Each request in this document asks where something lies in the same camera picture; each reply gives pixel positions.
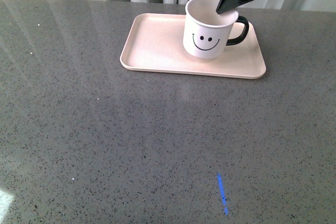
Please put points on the pink rectangular tray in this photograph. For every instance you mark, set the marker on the pink rectangular tray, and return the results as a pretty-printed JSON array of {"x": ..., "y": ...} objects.
[{"x": 154, "y": 44}]

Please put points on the white smiley mug black handle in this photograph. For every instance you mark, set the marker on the white smiley mug black handle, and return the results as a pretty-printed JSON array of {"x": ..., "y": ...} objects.
[{"x": 206, "y": 33}]

